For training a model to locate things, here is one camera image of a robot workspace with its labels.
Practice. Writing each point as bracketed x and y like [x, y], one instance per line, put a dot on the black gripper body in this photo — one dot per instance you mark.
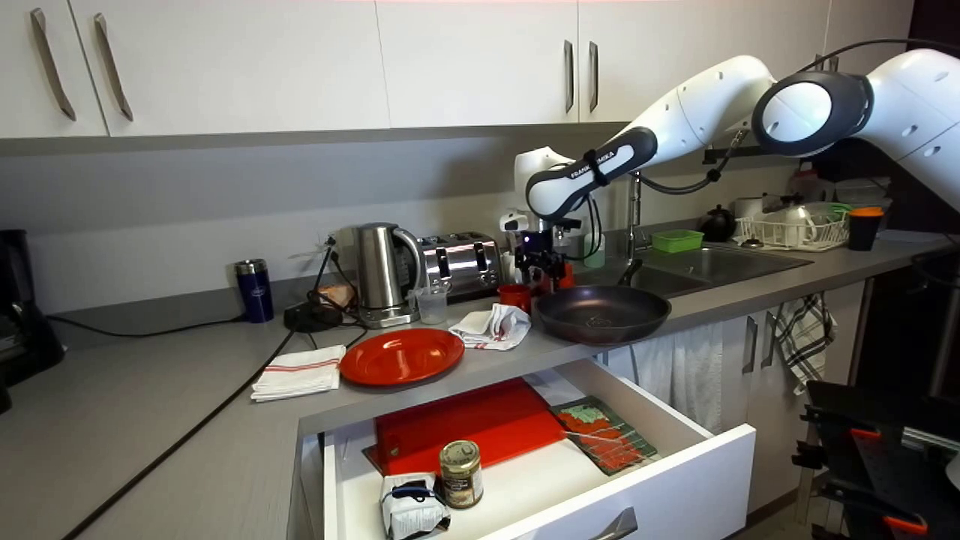
[540, 265]

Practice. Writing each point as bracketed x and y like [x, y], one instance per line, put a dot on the small red cup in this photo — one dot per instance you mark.
[516, 294]

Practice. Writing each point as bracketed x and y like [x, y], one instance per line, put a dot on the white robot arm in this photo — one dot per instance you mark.
[908, 110]

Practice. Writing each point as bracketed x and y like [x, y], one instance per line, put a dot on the black orange cup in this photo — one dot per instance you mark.
[862, 227]

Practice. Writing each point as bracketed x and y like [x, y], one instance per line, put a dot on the chrome four-slot toaster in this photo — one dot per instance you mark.
[460, 263]

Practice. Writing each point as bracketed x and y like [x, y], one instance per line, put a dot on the dark frying pan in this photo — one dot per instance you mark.
[601, 312]

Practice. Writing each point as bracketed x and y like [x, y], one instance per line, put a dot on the crumpled white dish cloth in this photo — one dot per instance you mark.
[497, 329]

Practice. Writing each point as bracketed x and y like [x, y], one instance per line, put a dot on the chrome sink faucet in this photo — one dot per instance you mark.
[633, 230]

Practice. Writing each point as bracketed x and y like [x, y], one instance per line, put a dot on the green sponge tray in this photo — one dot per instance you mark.
[677, 241]

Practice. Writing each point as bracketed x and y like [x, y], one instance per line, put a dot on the steel electric kettle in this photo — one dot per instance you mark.
[389, 270]

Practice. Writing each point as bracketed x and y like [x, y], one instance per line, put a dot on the red cutting board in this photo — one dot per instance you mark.
[506, 421]

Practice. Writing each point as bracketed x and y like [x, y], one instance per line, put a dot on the red plate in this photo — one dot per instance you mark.
[400, 359]

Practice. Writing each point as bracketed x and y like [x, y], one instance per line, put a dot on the small tin can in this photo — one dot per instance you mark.
[460, 476]

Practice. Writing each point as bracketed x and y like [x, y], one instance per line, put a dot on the black kettle base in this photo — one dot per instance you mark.
[311, 318]

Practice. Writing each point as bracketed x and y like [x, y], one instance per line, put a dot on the folded white red-striped towel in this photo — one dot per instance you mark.
[298, 372]

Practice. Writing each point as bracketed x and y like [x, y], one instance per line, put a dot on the hanging striped towel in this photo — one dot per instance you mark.
[803, 330]

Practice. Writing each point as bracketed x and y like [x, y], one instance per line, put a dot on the dark blue travel mug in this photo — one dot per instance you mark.
[253, 288]

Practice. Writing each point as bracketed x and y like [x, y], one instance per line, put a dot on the white dish rack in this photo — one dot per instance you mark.
[814, 227]

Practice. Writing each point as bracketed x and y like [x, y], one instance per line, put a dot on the open white drawer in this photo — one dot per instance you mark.
[690, 490]

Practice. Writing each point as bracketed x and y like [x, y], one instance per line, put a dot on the white black gadget in drawer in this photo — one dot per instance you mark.
[413, 512]

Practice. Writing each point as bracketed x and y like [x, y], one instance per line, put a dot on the white upper cabinets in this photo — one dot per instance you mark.
[225, 66]

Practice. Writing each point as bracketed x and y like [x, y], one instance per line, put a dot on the black coffee machine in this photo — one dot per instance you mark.
[29, 341]

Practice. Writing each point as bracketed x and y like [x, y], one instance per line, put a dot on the black camera tripod stand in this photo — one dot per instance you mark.
[886, 461]

